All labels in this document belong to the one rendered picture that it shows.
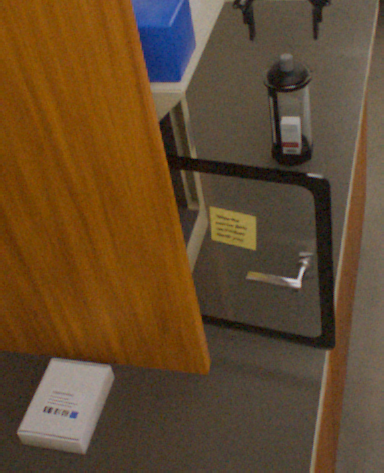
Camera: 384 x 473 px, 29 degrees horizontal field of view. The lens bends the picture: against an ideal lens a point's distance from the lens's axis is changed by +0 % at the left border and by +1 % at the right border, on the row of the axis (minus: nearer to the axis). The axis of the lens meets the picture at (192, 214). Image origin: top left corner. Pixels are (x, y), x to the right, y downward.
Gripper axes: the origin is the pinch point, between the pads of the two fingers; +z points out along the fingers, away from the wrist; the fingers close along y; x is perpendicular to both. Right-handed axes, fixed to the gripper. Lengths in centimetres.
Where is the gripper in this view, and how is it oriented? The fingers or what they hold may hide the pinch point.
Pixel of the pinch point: (283, 32)
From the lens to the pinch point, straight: 164.9
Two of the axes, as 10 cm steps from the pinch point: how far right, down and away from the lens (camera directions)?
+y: 9.6, 0.5, -2.8
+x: 2.4, -6.8, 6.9
